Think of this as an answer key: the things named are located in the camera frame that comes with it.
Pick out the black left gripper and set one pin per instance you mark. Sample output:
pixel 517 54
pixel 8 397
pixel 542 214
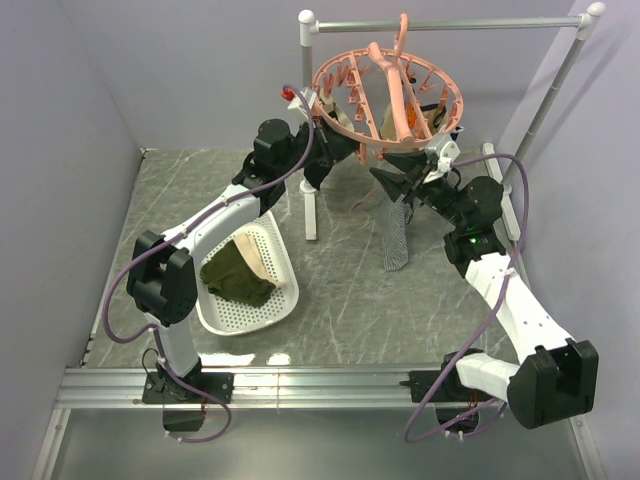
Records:
pixel 334 146

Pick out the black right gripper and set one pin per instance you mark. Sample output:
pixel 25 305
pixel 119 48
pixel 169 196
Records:
pixel 397 184

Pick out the grey striped boxer underwear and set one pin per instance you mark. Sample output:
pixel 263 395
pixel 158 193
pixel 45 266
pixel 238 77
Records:
pixel 392 218

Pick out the pink round clip hanger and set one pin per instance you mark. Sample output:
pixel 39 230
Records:
pixel 387 99

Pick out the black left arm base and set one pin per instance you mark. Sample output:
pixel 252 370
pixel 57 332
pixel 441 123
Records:
pixel 184 411

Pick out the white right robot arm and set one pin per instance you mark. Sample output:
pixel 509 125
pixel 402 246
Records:
pixel 555 376

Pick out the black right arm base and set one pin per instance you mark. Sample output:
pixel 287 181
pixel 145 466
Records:
pixel 450 391

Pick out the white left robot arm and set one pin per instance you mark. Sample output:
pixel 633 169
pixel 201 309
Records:
pixel 163 280

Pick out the beige underwear in basket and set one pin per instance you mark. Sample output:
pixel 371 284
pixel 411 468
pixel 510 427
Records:
pixel 249 251

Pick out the olive green underwear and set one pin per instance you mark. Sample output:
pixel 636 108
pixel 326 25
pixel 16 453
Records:
pixel 227 276

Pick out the black hanging sock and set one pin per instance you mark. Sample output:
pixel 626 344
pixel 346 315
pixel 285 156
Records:
pixel 317 167

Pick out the white perforated laundry basket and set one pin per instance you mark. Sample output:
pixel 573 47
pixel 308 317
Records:
pixel 227 318

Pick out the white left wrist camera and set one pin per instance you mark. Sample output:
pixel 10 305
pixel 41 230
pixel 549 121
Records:
pixel 300 104

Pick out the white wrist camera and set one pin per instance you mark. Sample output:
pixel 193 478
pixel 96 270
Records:
pixel 300 104
pixel 441 152

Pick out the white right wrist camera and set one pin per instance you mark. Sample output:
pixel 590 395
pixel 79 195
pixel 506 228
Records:
pixel 441 152

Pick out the aluminium mounting rail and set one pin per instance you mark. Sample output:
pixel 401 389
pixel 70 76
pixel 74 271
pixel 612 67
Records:
pixel 295 423

